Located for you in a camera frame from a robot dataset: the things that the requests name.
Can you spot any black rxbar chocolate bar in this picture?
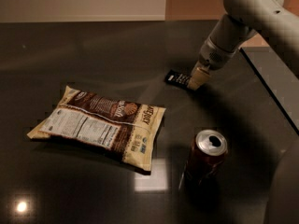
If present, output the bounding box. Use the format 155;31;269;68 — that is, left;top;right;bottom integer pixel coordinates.
164;70;191;88

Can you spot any brown cream snack bag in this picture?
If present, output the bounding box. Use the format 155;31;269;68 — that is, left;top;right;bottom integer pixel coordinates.
27;86;165;172

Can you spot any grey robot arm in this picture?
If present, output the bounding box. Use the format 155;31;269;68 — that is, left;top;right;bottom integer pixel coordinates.
188;0;299;91

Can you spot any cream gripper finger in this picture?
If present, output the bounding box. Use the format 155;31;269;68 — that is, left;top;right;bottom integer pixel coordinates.
187;77;202;91
191;66;211;85

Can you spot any red coke can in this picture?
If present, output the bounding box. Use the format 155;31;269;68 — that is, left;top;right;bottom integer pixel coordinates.
183;129;228;189

